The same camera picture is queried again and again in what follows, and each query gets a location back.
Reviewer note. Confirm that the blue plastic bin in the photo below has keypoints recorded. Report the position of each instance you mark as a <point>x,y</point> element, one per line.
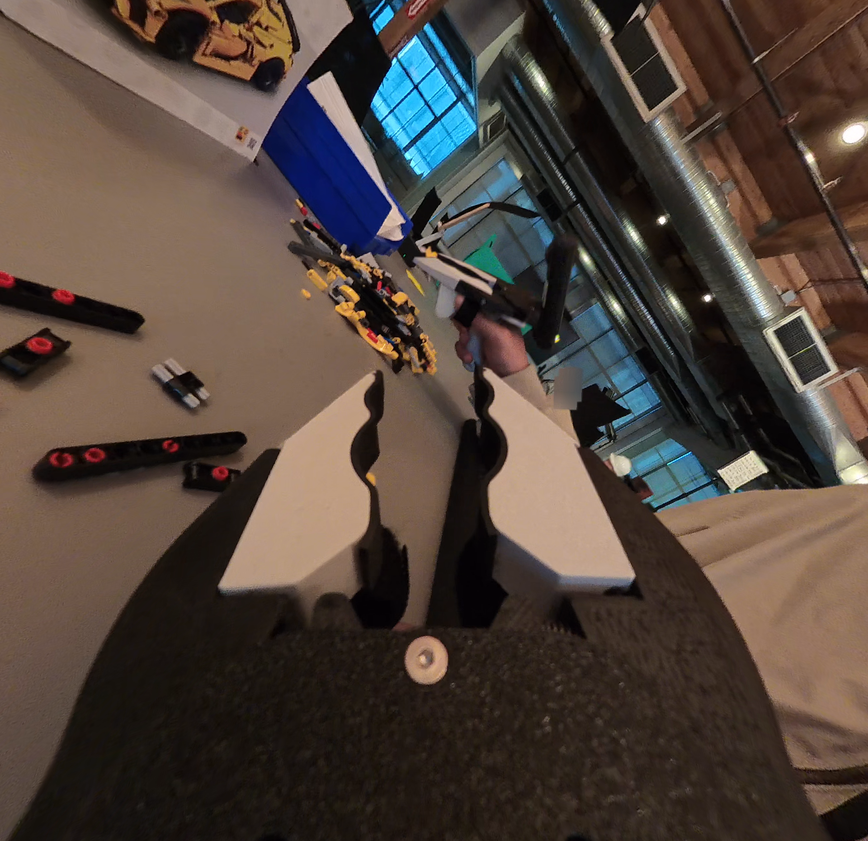
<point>319,156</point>

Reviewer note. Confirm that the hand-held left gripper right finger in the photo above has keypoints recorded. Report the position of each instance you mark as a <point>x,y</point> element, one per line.
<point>556,515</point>

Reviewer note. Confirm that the black beam two red pins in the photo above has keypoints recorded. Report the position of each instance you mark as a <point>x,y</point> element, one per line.
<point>88,305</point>

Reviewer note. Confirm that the pile of toy bricks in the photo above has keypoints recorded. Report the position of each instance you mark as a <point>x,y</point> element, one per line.
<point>380,305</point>

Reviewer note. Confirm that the silver ventilation duct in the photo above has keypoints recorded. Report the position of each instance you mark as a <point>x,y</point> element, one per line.
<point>705,230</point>

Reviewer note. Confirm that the person's right forearm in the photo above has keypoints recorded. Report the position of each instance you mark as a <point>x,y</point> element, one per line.
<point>539,397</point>

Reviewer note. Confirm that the folded white instruction sheets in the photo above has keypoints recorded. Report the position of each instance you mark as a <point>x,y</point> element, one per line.
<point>352,142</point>

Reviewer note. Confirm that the person's right hand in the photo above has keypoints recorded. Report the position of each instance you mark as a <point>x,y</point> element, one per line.
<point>502,349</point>

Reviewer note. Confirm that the white booklet yellow car picture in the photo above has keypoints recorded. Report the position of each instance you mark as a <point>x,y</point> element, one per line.
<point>203,13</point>

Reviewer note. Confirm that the wooden desk lamp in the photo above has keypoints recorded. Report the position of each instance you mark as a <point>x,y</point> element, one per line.
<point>519,209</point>

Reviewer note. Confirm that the short black brick red pin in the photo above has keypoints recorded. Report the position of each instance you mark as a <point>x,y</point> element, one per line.
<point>210,476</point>
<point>34,351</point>

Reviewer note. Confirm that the black beam three red pins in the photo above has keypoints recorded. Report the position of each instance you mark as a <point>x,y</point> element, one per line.
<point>135,454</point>

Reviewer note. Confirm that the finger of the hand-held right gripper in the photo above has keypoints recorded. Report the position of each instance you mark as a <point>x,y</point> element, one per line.
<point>475,266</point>
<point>447,272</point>

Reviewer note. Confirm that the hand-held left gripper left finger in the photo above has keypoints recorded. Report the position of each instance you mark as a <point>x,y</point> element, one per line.
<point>298,515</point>

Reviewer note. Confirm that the gridded glass window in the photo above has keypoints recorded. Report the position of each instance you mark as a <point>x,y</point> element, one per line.
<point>427,108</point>

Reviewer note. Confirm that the grey desk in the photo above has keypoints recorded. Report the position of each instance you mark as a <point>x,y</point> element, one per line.
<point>169,210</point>

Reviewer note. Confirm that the wooden post red sign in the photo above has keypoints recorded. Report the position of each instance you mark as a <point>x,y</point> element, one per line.
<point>417,0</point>

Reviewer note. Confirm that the white vent grille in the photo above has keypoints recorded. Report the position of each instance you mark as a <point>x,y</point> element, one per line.
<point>803,349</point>
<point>644,68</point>

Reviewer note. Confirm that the person's beige jacket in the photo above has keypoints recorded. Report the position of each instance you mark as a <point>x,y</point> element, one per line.
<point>780,583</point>

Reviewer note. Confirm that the grey black axle connector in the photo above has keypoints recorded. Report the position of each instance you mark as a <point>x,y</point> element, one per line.
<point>182,383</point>

